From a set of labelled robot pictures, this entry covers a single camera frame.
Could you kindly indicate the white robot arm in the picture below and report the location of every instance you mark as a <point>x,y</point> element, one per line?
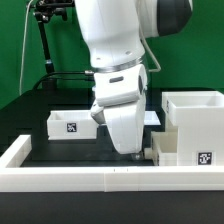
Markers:
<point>115,32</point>

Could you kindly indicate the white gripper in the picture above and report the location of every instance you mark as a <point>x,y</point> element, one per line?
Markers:
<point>125,124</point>

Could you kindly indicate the white marker tag plate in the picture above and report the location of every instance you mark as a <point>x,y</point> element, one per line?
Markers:
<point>151,118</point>

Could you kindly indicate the white drawer cabinet frame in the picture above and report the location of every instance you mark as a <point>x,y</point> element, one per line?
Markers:
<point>198,117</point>

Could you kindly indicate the white front drawer box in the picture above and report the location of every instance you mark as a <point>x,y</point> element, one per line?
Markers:
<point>163,149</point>

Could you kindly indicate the white rear drawer box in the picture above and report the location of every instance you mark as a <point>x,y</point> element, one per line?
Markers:
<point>71,125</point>

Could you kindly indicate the white U-shaped border fence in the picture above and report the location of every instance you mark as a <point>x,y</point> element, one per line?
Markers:
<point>15,178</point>

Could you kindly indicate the white drawer box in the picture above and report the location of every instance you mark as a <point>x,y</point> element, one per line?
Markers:
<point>71,125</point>
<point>163,149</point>

